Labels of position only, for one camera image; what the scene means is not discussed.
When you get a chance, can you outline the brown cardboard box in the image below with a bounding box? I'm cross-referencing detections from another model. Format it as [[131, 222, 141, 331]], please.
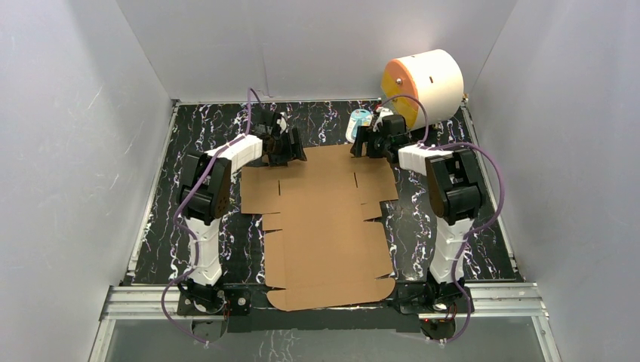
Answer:
[[241, 145, 398, 311]]

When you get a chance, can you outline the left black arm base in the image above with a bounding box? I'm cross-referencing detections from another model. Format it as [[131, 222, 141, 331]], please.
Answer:
[[177, 279, 251, 343]]

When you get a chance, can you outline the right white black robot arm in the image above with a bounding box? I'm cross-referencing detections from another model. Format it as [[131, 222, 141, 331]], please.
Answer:
[[351, 115, 486, 312]]

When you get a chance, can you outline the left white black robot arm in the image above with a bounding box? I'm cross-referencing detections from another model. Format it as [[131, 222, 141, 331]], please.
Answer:
[[174, 109, 306, 314]]

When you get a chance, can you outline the light blue packaged tool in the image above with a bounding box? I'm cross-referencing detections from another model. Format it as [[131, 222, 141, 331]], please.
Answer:
[[346, 109, 373, 143]]

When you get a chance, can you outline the white cylindrical drum orange face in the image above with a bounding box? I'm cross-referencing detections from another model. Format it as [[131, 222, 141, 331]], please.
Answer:
[[380, 49, 464, 130]]

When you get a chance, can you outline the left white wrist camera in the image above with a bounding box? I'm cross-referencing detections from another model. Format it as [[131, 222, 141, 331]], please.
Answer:
[[275, 112, 288, 134]]

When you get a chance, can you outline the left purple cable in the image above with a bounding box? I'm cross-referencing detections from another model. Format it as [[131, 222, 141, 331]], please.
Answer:
[[159, 87, 266, 345]]

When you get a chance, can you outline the purple cable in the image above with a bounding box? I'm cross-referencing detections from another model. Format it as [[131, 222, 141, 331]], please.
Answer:
[[159, 87, 266, 345], [380, 94, 506, 345]]

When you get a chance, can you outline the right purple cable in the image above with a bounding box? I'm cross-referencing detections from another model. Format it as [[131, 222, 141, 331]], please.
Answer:
[[380, 94, 506, 345]]

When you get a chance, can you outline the aluminium frame rail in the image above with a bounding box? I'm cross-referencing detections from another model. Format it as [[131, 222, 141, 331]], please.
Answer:
[[90, 281, 561, 361]]

